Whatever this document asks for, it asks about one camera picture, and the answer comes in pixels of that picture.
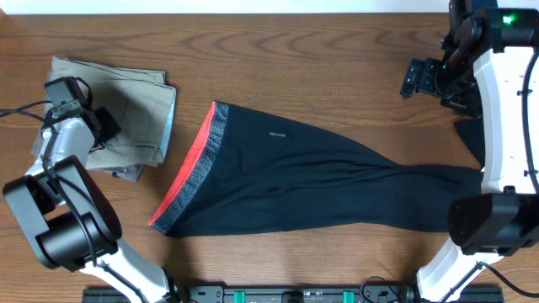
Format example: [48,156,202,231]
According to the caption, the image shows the black leggings red waistband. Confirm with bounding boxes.
[150,101,483,237]

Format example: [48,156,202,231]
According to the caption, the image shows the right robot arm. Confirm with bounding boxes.
[395,0,538,302]

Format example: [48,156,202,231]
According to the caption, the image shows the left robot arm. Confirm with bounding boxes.
[3,108,180,302]

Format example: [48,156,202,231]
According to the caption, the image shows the black and white garment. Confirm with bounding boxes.
[454,117,486,167]

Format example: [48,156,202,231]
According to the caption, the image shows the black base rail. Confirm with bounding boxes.
[82,284,505,303]

